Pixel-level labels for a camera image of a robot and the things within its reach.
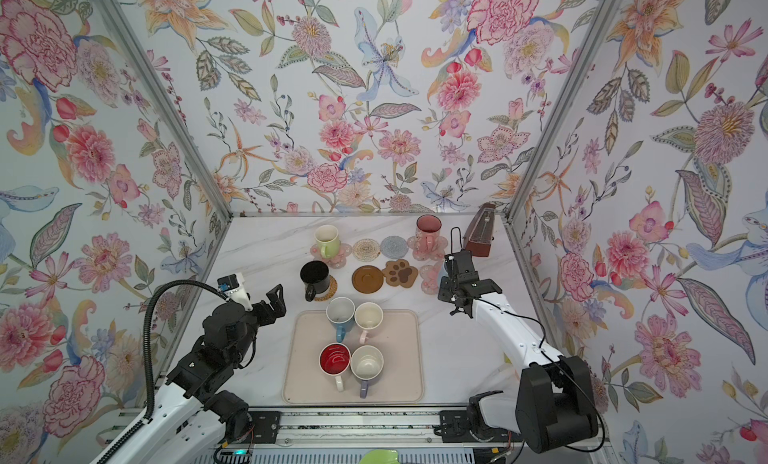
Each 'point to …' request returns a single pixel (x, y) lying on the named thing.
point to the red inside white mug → (334, 360)
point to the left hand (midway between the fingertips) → (273, 291)
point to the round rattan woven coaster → (332, 292)
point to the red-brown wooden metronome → (477, 238)
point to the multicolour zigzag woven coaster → (366, 250)
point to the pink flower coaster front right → (430, 276)
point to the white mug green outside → (328, 240)
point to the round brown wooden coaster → (367, 279)
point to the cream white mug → (368, 316)
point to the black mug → (316, 276)
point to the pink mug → (428, 228)
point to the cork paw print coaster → (400, 273)
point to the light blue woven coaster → (394, 247)
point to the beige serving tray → (398, 337)
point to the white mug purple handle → (366, 364)
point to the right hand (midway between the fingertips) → (451, 286)
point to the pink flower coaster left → (337, 262)
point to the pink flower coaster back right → (431, 256)
